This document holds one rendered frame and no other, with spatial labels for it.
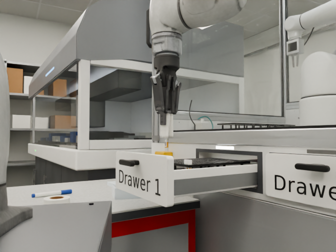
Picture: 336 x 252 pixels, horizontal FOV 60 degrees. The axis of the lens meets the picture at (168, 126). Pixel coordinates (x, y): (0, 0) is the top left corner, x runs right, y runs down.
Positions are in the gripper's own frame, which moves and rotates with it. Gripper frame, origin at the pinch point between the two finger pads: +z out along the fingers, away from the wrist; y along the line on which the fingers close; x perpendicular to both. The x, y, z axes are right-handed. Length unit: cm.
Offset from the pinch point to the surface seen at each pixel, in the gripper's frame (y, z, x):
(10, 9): -143, -181, -369
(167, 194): 17.7, 15.8, 12.4
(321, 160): -1.5, 8.5, 39.7
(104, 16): -37, -61, -66
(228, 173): -1.2, 12.7, 18.5
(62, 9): -185, -181, -308
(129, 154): 10.0, 8.1, -5.4
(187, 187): 11.2, 15.1, 13.4
